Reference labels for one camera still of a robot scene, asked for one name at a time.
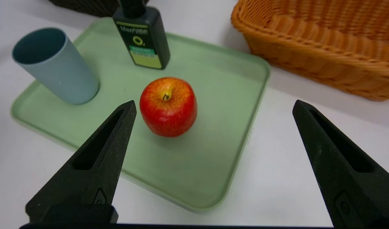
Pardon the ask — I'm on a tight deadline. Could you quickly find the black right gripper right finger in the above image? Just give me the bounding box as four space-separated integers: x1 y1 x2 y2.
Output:
292 100 389 229

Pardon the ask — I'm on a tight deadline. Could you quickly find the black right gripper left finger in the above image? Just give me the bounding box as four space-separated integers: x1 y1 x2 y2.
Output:
25 100 137 224

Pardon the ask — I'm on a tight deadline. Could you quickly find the red apple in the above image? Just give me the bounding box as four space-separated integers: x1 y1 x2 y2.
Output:
139 77 198 138

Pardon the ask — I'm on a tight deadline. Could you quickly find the blue plastic cup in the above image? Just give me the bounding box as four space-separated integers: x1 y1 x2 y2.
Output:
12 27 99 105

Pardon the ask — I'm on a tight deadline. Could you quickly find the orange wicker basket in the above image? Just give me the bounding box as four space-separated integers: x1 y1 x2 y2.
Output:
231 0 389 101

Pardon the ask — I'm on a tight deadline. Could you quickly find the dark brown wicker basket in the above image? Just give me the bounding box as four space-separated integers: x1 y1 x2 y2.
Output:
48 0 150 17

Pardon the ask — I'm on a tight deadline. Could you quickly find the light green plastic tray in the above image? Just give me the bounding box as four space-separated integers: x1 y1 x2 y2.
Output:
10 17 271 212

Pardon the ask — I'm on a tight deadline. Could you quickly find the black pump bottle green label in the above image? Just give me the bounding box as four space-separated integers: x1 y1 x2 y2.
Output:
113 0 171 70

